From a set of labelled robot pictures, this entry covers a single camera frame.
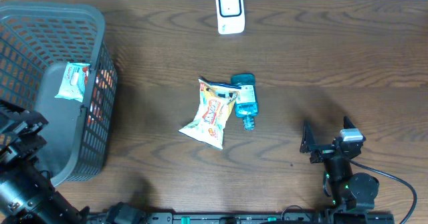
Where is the teal mouthwash bottle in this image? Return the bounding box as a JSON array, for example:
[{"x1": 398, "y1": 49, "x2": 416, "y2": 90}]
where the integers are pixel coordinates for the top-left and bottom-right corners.
[{"x1": 231, "y1": 74, "x2": 259, "y2": 131}]

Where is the light green wipes packet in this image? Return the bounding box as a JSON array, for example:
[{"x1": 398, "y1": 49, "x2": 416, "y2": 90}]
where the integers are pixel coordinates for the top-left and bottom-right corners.
[{"x1": 55, "y1": 62, "x2": 90, "y2": 102}]

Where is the yellow snack bag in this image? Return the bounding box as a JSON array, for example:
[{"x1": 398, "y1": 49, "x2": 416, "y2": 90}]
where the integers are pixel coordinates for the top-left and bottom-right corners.
[{"x1": 179, "y1": 78, "x2": 241, "y2": 150}]

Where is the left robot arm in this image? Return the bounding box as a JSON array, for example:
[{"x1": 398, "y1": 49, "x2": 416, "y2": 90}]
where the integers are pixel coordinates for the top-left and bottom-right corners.
[{"x1": 1, "y1": 100, "x2": 89, "y2": 223}]

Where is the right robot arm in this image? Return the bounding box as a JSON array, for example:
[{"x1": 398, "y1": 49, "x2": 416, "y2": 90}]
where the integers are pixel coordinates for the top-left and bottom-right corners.
[{"x1": 300, "y1": 116, "x2": 379, "y2": 223}]

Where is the white barcode scanner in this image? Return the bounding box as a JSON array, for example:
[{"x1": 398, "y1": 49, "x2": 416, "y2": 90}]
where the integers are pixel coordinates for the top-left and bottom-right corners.
[{"x1": 215, "y1": 0, "x2": 245, "y2": 35}]

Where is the grey plastic mesh basket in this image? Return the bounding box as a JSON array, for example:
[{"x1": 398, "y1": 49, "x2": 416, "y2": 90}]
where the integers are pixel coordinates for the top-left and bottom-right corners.
[{"x1": 1, "y1": 2, "x2": 117, "y2": 186}]

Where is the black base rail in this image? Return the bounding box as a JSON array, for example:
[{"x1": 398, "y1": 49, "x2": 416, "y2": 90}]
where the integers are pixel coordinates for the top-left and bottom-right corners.
[{"x1": 86, "y1": 202, "x2": 395, "y2": 224}]

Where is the black right camera cable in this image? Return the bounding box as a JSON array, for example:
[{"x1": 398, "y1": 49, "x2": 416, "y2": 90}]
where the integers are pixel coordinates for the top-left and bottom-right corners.
[{"x1": 347, "y1": 157, "x2": 418, "y2": 224}]

